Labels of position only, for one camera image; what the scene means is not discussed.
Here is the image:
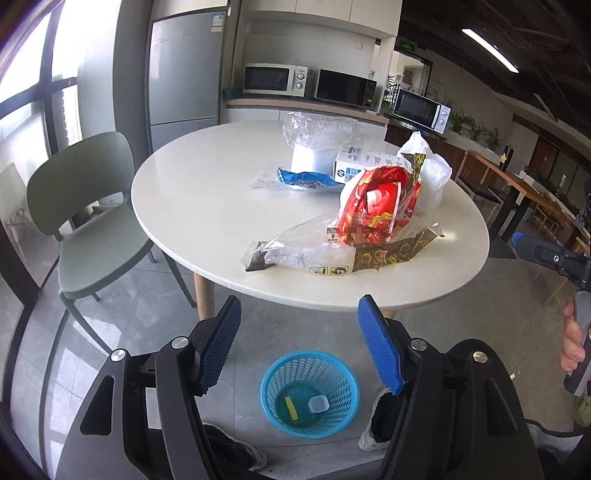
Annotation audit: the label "blue snack bag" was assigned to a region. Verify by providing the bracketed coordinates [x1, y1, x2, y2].
[252, 167, 345, 191]

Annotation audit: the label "person's shoe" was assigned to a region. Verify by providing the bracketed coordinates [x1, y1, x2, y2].
[359, 387, 393, 452]
[203, 424, 269, 472]

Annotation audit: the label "clear gold printed bag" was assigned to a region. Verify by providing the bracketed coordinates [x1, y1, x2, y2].
[241, 215, 442, 277]

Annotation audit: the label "white microwave with black door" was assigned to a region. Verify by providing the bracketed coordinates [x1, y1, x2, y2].
[392, 89, 452, 135]

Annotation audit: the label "ceiling light strip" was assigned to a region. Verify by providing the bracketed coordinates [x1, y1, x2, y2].
[461, 28, 519, 73]

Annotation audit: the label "row of potted plants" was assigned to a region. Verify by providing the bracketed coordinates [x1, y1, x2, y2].
[449, 107, 503, 149]

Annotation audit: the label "white round table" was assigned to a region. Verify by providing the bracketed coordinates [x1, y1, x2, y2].
[131, 120, 490, 324]

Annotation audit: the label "person's left shoe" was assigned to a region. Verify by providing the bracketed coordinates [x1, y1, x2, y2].
[203, 424, 269, 472]

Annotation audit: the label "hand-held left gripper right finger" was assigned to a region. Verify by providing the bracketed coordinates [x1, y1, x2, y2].
[358, 294, 546, 480]

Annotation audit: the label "person's right hand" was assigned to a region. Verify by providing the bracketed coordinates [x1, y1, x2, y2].
[558, 299, 588, 373]

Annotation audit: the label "white cardboard box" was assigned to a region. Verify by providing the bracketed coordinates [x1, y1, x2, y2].
[334, 143, 413, 185]

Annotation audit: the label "blue plastic basket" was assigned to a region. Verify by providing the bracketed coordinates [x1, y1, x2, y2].
[260, 351, 361, 438]

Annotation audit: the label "person's right leg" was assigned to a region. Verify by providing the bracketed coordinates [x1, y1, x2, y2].
[370, 393, 403, 445]

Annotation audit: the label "white microwave with dials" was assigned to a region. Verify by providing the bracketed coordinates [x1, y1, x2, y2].
[243, 63, 309, 97]

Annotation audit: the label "silver refrigerator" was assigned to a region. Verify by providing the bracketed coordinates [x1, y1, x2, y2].
[147, 6, 230, 154]

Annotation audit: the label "person's leg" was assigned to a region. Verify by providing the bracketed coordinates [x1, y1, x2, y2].
[370, 393, 403, 445]
[203, 424, 252, 468]

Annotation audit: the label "white wall cabinets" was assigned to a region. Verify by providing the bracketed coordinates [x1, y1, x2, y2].
[240, 0, 400, 38]

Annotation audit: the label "white plastic bag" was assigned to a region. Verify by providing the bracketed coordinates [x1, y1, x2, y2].
[398, 131, 453, 214]

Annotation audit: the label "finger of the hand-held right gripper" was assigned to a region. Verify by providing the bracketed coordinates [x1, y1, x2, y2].
[511, 232, 575, 274]

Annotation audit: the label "wooden dining table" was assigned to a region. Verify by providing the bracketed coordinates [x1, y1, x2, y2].
[464, 148, 591, 250]

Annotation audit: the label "person's left leg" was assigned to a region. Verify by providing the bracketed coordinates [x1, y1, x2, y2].
[203, 424, 252, 468]

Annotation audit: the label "green plastic chair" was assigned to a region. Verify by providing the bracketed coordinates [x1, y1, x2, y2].
[25, 131, 197, 356]

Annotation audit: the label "person's right shoe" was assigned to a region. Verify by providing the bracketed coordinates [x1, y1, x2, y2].
[359, 387, 393, 452]

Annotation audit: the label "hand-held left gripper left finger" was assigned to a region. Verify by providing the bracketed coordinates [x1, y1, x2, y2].
[55, 294, 259, 480]

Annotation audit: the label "white cylindrical container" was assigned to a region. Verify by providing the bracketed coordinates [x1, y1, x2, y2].
[291, 144, 343, 176]

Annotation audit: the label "clear plastic bag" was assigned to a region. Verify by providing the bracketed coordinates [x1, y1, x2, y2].
[283, 112, 362, 154]

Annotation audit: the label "red snack bag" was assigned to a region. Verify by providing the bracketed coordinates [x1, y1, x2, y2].
[338, 166, 424, 243]

